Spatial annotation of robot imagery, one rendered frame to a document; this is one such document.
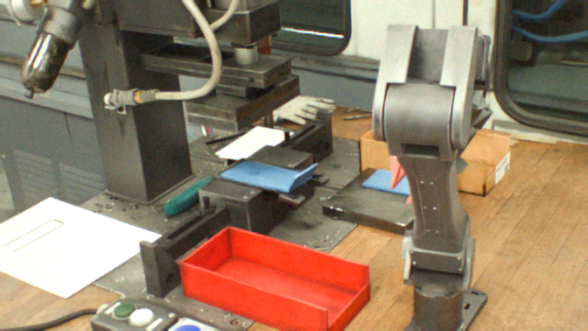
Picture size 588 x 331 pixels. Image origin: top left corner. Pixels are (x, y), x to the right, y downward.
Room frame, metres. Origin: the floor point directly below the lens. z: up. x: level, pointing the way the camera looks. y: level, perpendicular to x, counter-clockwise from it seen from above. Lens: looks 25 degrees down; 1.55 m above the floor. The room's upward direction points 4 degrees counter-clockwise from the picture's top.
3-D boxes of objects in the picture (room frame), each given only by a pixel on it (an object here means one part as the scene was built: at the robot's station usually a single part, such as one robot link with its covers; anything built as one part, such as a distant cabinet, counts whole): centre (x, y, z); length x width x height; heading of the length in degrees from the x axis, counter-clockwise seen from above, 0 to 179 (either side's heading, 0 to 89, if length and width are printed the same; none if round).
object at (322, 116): (1.40, -0.06, 0.95); 0.06 x 0.03 x 0.09; 145
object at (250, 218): (1.18, 0.06, 0.94); 0.20 x 0.10 x 0.07; 145
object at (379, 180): (1.21, -0.21, 0.93); 0.15 x 0.07 x 0.03; 56
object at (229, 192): (1.18, 0.06, 0.98); 0.20 x 0.10 x 0.01; 145
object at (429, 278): (0.83, -0.18, 1.00); 0.09 x 0.06 x 0.06; 68
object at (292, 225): (1.25, 0.11, 0.88); 0.65 x 0.50 x 0.03; 145
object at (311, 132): (1.34, -0.02, 0.95); 0.15 x 0.03 x 0.10; 145
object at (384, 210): (1.18, -0.16, 0.91); 0.17 x 0.16 x 0.02; 145
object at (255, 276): (0.92, 0.04, 0.93); 0.25 x 0.12 x 0.06; 55
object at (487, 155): (1.30, -0.27, 0.93); 0.25 x 0.13 x 0.08; 55
